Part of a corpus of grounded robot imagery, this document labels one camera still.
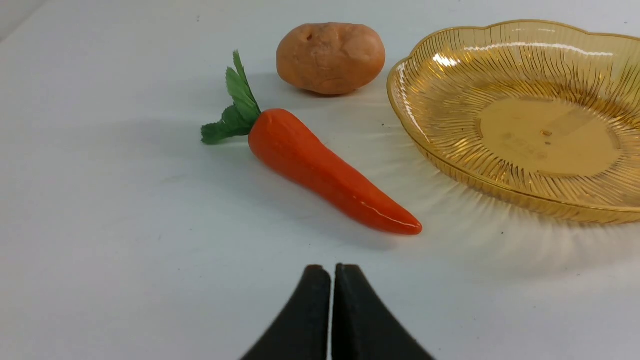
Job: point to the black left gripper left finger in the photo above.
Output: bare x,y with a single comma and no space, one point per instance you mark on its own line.
301,329

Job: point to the amber ribbed plastic plate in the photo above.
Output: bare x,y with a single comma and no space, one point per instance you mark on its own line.
539,114

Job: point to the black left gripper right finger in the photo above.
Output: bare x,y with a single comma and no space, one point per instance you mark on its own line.
363,328

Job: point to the brown toy potato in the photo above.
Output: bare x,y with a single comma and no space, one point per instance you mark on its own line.
331,58

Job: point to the orange toy carrot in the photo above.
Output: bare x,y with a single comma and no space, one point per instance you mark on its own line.
282,142

